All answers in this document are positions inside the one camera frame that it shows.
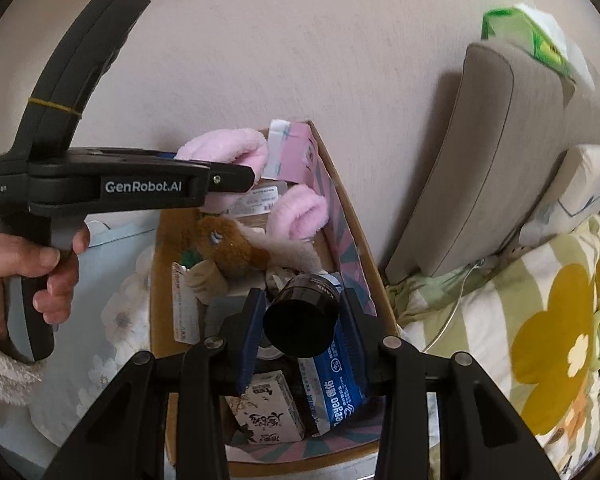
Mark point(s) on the black jar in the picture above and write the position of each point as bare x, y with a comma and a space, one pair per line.
302, 320

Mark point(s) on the striped plush cat paw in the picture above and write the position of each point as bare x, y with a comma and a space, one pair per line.
207, 280

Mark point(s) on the pink fluffy slipper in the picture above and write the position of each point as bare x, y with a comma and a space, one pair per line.
302, 212
220, 147

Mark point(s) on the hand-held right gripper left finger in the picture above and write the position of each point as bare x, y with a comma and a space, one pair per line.
250, 350

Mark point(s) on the cardboard box with pink lining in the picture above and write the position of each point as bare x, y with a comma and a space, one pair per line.
350, 240

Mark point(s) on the white box with black print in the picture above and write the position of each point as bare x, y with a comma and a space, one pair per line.
270, 410

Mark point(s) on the white card packet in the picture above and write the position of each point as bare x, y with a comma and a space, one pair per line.
185, 305

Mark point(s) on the white pillow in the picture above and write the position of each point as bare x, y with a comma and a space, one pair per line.
575, 185

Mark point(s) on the clear plastic packet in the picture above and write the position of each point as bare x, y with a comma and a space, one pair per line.
255, 202

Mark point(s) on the person's left hand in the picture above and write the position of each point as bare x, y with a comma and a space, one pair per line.
25, 260

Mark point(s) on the brown plush toy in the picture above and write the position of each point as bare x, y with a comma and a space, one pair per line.
230, 245

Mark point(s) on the pink carton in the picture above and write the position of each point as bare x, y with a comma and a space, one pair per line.
292, 152

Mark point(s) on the green tissue pack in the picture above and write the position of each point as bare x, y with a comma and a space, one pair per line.
530, 30

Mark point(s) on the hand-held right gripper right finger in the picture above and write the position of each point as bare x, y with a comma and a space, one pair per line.
354, 345

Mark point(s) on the blue wipes packet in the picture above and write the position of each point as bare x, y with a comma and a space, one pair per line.
337, 390

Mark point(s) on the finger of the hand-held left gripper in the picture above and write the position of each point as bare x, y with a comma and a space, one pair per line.
230, 178
167, 155

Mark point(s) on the grey cushion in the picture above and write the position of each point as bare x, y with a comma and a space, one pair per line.
480, 160

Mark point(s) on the green yellow floral blanket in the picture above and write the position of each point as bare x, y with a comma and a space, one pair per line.
530, 335

